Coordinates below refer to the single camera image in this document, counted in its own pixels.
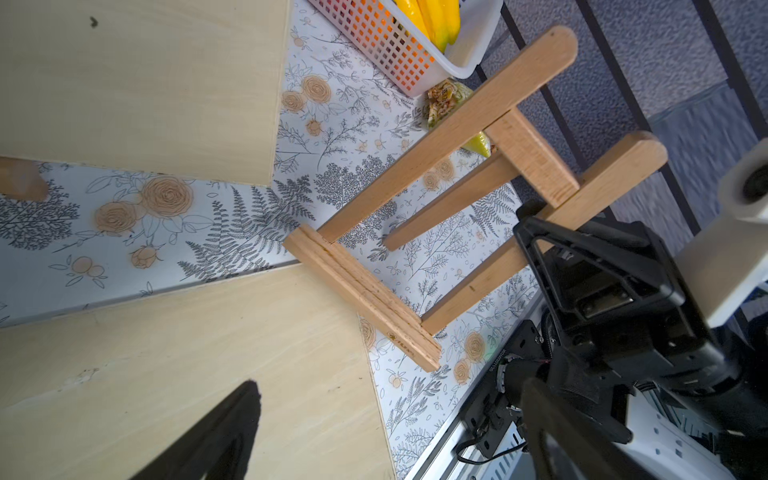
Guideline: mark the plywood board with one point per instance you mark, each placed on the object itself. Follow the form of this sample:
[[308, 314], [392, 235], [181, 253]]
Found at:
[[101, 393], [188, 88]]

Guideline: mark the white plastic basket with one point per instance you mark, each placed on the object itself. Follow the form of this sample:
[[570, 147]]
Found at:
[[385, 35]]

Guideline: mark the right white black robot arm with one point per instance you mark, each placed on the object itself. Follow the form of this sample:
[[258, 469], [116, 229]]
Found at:
[[732, 431]]

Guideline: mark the yellow banana bunch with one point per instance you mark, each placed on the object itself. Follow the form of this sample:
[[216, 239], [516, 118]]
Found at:
[[438, 20]]

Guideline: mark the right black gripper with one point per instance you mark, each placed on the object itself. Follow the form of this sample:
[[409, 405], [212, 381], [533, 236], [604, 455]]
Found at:
[[621, 308]]

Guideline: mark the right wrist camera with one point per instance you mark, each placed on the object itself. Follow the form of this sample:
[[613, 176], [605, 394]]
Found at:
[[725, 262]]

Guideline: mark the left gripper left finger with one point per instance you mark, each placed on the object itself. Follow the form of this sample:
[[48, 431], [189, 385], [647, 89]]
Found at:
[[218, 446]]

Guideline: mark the aluminium rail base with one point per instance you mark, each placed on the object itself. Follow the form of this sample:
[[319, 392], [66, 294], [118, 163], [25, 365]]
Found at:
[[480, 439]]

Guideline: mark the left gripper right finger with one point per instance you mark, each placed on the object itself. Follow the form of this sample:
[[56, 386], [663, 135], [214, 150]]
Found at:
[[565, 445]]

